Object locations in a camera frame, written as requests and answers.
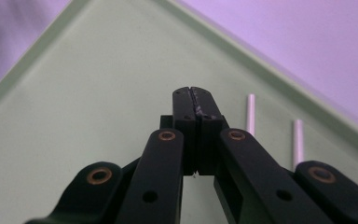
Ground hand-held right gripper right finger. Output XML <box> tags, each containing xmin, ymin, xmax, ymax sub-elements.
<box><xmin>190</xmin><ymin>86</ymin><xmax>230</xmax><ymax>176</ymax></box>

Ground white chopstick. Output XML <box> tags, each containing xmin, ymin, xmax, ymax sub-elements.
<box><xmin>292</xmin><ymin>119</ymin><xmax>305</xmax><ymax>172</ymax></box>
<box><xmin>245</xmin><ymin>93</ymin><xmax>256</xmax><ymax>137</ymax></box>

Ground light green tray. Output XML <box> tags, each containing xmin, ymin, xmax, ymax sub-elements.
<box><xmin>0</xmin><ymin>0</ymin><xmax>358</xmax><ymax>224</ymax></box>

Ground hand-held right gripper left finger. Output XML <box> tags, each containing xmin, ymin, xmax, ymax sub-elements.
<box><xmin>159</xmin><ymin>86</ymin><xmax>198</xmax><ymax>176</ymax></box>

